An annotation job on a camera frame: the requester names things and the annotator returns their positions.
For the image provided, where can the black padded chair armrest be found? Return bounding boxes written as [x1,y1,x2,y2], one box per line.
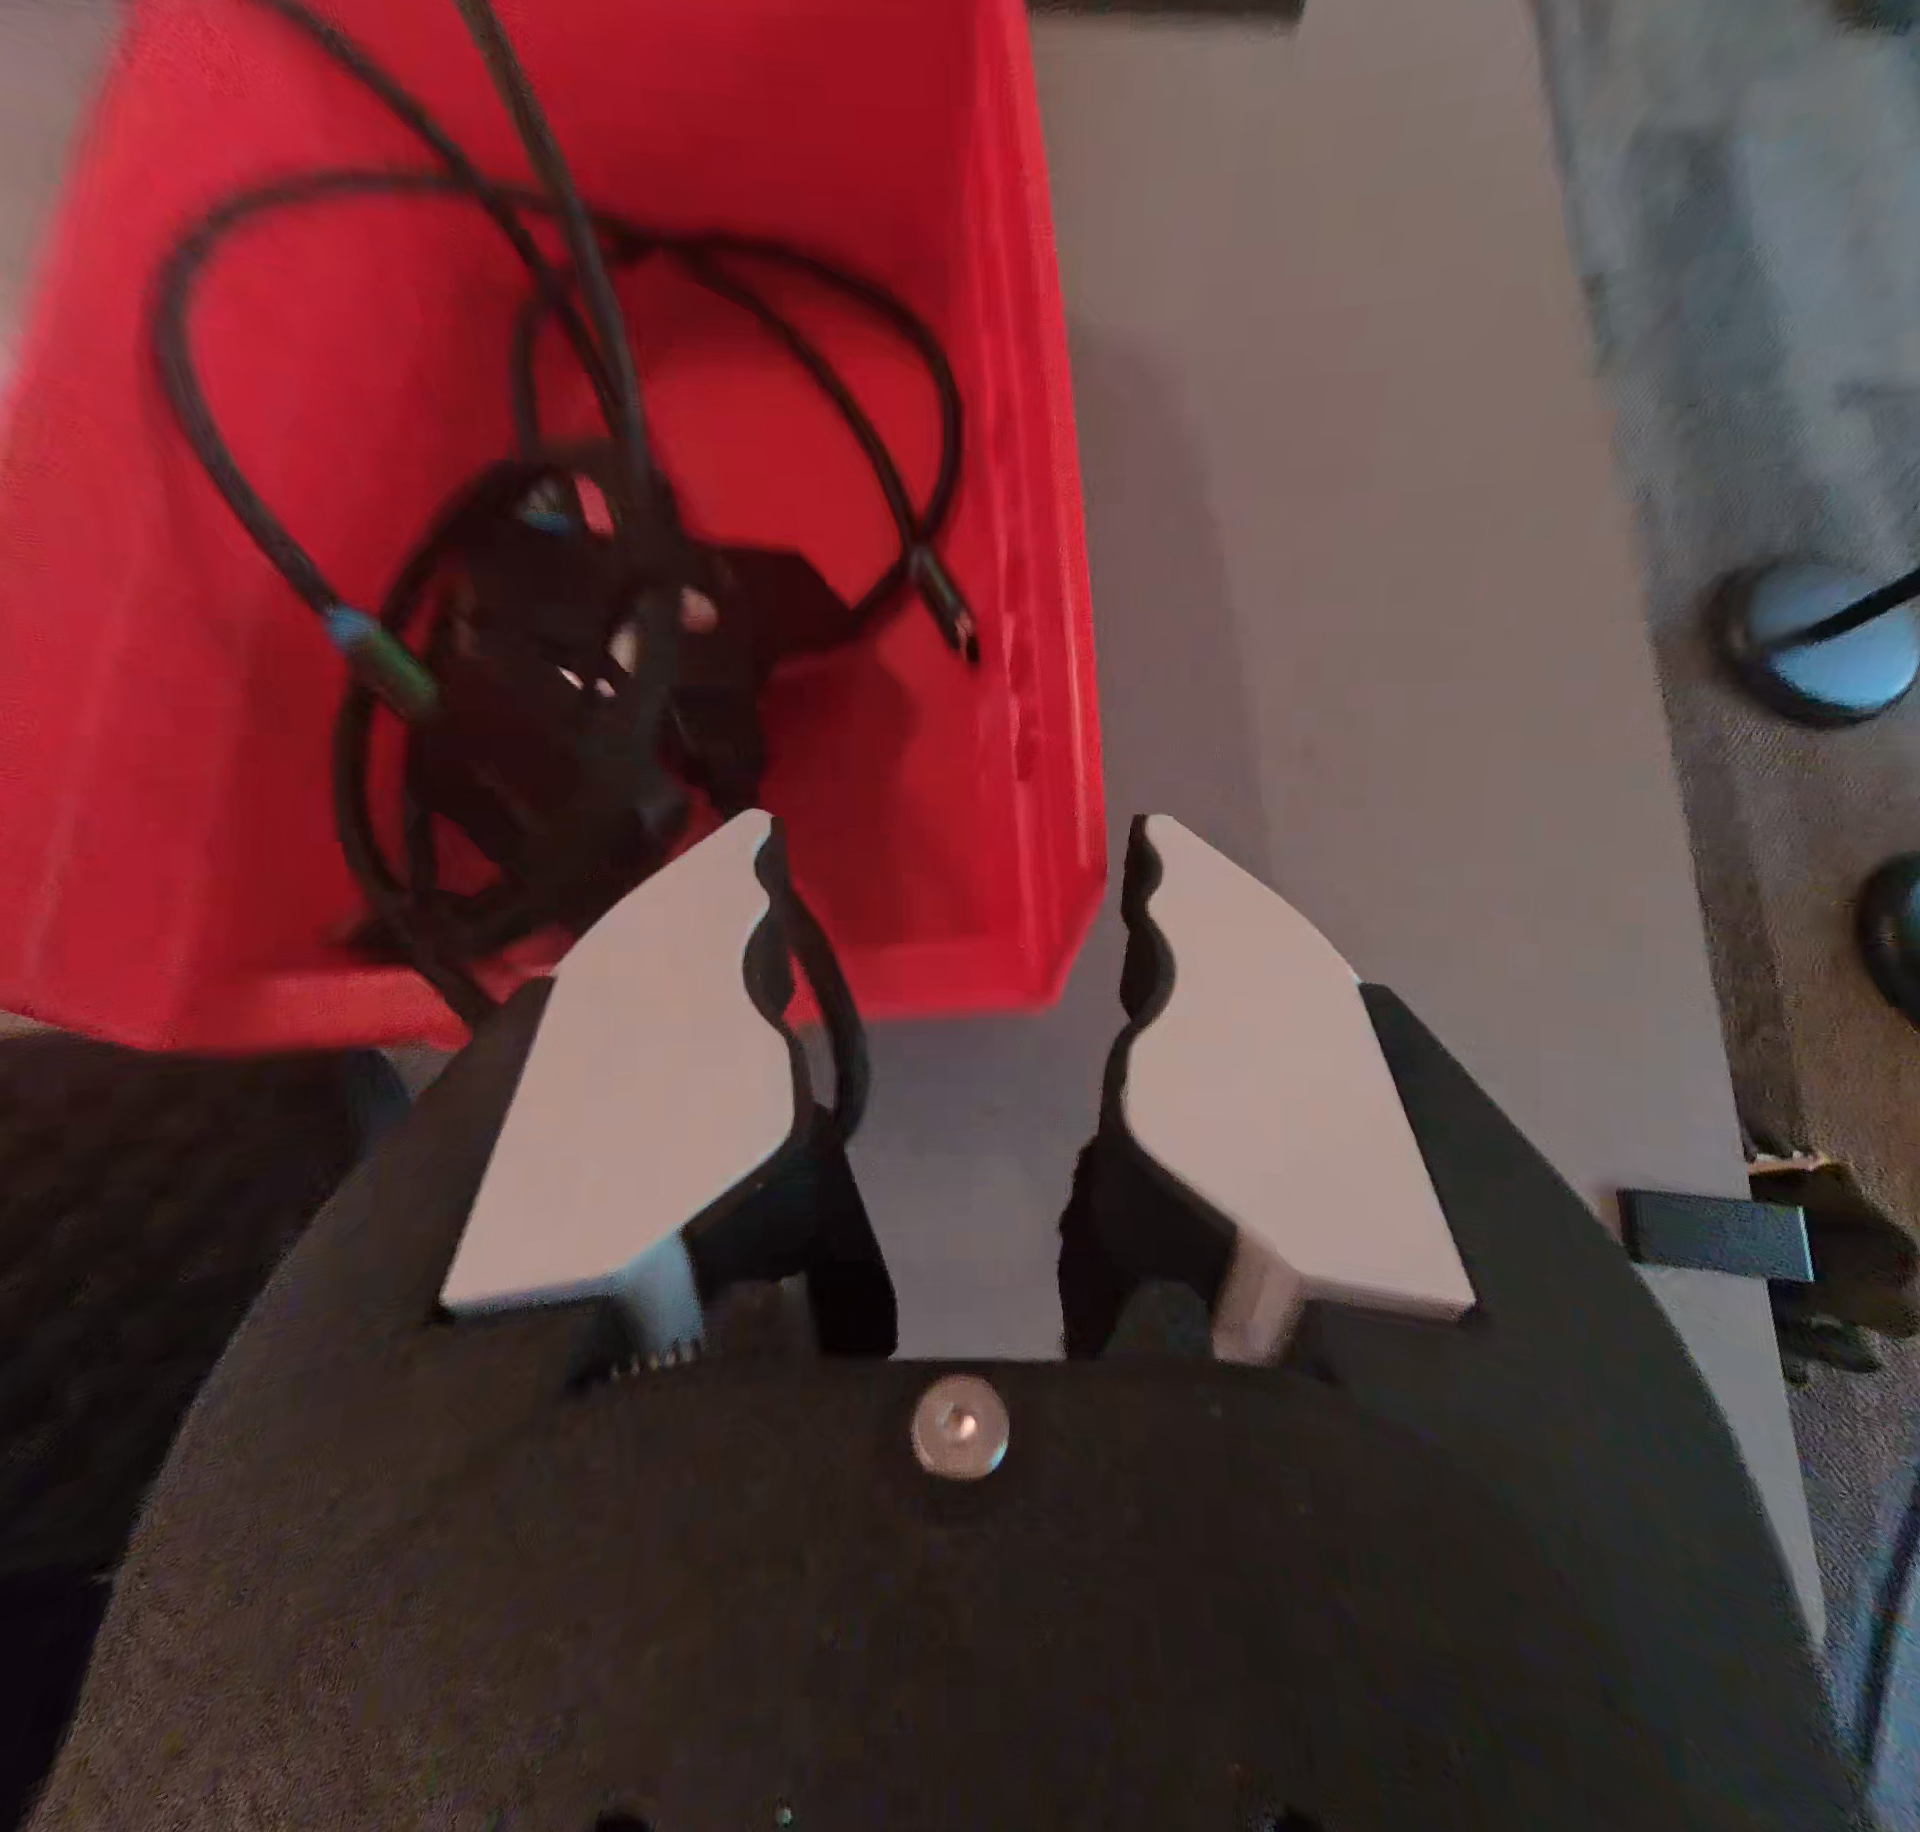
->
[0,1039,415,1578]

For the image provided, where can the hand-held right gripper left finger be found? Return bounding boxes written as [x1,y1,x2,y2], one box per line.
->
[439,807,819,1360]

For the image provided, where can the black hdmi switch box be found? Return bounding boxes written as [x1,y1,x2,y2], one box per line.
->
[400,443,866,874]

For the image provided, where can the red plastic bin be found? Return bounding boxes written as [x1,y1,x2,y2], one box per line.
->
[0,0,1109,1050]

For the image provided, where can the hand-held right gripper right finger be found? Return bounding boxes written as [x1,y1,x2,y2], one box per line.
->
[1102,811,1479,1363]

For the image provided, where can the braided hdmi cable green plugs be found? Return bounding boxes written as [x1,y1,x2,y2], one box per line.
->
[92,0,677,1024]

